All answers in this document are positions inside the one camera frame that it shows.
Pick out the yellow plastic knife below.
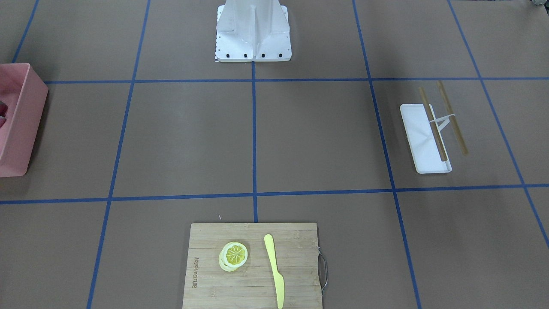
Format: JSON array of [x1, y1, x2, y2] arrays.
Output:
[[263, 233, 286, 309]]

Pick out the white rectangular tray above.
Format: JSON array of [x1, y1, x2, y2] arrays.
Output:
[[400, 104, 452, 174]]

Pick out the yellow lemon slices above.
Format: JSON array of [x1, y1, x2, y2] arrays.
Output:
[[218, 241, 248, 272]]

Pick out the maroon wiping cloth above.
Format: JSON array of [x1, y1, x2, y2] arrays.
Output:
[[0, 101, 8, 127]]

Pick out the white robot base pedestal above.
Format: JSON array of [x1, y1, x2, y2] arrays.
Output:
[[214, 0, 292, 62]]

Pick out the bamboo cutting board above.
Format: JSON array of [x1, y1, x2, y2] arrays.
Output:
[[182, 223, 323, 309]]

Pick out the pink plastic bin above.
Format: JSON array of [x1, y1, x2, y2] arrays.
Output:
[[0, 63, 48, 178]]

